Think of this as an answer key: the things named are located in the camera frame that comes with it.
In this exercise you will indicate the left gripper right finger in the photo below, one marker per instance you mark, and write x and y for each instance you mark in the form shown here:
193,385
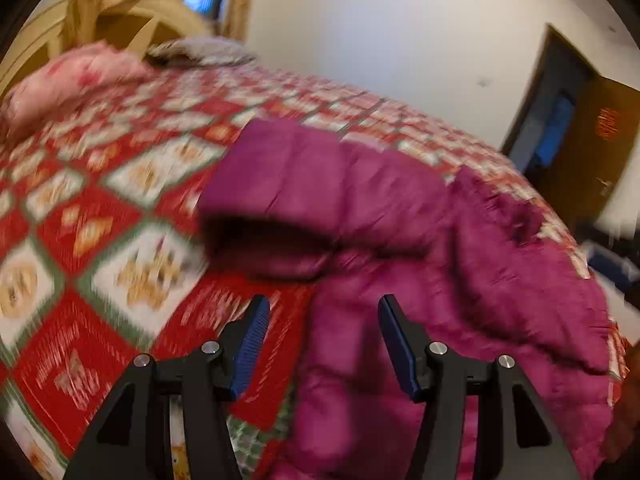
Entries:
490,404

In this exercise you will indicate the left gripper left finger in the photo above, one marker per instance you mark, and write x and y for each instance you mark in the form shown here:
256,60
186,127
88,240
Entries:
129,436

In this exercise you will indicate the magenta puffer jacket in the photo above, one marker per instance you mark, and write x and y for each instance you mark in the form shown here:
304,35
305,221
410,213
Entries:
466,262

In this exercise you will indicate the red patterned bedspread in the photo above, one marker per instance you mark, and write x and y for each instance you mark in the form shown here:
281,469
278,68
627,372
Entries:
103,253

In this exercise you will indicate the red door decoration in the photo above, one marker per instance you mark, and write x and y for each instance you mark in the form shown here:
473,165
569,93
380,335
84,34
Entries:
607,123

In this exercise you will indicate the brown wooden door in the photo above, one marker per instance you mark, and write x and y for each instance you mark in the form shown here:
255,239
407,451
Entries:
569,185

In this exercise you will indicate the pink floral folded blanket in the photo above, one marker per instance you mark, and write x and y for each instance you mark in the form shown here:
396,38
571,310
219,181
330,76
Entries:
68,77

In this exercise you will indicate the striped grey pillow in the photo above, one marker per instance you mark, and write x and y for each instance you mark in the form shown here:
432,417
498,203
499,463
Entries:
200,52

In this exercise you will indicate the beige wooden headboard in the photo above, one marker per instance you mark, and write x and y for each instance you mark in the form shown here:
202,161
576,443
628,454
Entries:
130,26

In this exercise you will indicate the right beige curtain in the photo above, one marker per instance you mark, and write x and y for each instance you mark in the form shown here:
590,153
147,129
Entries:
234,19

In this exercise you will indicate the metal door handle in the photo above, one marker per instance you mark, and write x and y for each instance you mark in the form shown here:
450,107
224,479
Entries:
605,187

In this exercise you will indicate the dark wooden door frame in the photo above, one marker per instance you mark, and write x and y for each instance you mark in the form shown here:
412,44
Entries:
541,123

